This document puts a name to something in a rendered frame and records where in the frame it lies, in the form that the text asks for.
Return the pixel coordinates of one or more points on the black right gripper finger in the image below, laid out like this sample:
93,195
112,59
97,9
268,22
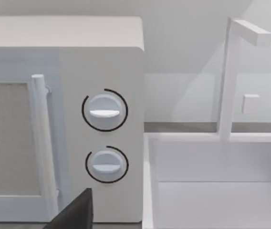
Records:
78,211

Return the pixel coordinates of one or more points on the white microwave knob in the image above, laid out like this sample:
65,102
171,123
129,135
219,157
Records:
107,164
104,110

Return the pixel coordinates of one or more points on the microwave door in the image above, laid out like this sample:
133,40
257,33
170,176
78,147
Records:
11,133

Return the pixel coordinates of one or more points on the white sink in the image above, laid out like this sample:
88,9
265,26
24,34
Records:
211,181

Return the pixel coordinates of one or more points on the pale microwave oven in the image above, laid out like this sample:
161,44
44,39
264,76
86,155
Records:
116,71

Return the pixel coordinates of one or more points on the tall white tap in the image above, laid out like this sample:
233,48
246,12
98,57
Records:
231,78

